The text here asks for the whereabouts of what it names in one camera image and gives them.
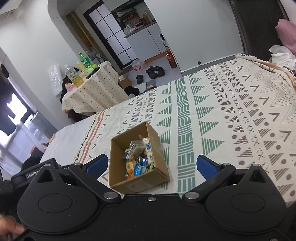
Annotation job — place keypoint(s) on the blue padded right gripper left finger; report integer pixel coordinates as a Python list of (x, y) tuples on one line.
[(87, 176)]

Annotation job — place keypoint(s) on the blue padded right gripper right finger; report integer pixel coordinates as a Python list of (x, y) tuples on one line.
[(216, 176)]

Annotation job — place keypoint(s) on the orange bread snack packet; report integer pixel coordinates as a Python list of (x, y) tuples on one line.
[(129, 167)]

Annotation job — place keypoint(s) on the blue snack packet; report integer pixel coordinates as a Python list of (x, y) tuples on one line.
[(140, 168)]

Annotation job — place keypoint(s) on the white rice cake packet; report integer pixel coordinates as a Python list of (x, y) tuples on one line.
[(148, 150)]

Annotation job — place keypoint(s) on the person's left hand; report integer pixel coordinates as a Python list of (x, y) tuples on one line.
[(10, 227)]

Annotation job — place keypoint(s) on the brown cardboard box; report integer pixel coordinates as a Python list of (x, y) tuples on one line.
[(117, 179)]

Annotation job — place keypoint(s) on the patterned bed blanket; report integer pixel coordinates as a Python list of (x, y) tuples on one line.
[(241, 112)]

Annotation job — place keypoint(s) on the dotted cream tablecloth table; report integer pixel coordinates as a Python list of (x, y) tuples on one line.
[(101, 91)]

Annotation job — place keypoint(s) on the clear yellow liquid bottle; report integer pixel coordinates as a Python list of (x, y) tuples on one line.
[(73, 75)]

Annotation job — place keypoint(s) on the green soda bottle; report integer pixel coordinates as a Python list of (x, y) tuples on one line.
[(84, 59)]

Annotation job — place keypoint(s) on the black shoes pile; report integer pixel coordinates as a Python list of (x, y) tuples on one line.
[(153, 73)]

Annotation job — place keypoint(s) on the red oil bottle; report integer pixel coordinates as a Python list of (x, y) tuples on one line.
[(171, 59)]

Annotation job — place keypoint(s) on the pink white plastic bag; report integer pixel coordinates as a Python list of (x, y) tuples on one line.
[(138, 64)]

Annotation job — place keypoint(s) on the white kitchen cabinet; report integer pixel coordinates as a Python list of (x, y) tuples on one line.
[(147, 43)]

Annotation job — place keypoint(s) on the white crumpled cloth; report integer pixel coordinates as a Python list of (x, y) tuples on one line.
[(281, 56)]

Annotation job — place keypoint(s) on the black framed sliding door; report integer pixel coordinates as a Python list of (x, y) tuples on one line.
[(110, 34)]

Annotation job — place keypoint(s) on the pink pillow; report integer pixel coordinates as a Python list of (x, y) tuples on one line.
[(287, 34)]

